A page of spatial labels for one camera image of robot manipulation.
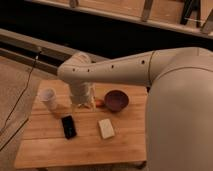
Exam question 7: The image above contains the white plastic cup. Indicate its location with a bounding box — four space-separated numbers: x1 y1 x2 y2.
38 88 57 111

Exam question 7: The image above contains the white sponge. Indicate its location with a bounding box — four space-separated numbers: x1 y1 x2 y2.
98 119 115 139

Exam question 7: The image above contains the grey metal rail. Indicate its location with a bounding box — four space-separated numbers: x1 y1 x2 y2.
0 28 77 74

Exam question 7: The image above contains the black cable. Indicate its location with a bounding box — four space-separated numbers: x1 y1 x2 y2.
0 49 42 152

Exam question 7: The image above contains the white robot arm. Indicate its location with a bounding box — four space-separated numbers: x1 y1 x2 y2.
57 47 213 171

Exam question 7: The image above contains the black eraser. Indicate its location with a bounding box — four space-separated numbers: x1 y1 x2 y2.
62 116 77 139

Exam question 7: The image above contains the dark red bowl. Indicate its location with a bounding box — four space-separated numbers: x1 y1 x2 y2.
104 90 129 112

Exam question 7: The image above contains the orange carrot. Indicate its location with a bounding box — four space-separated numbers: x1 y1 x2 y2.
95 99 105 107

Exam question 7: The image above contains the wooden table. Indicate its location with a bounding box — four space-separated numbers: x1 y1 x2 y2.
15 80 147 169

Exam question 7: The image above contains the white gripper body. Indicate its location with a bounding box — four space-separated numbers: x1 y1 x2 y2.
69 83 95 108

